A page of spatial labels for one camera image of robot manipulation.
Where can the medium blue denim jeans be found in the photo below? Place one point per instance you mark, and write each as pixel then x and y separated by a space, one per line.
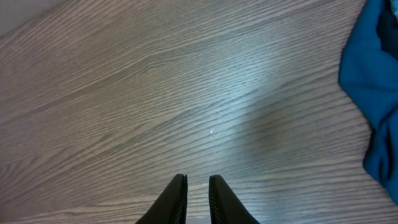
pixel 394 7

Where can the dark blue garment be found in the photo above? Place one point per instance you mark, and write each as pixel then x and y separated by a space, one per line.
pixel 368 75

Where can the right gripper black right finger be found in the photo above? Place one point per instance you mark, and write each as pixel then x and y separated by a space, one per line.
pixel 225 207

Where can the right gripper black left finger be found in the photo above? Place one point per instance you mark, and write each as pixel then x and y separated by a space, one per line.
pixel 171 205

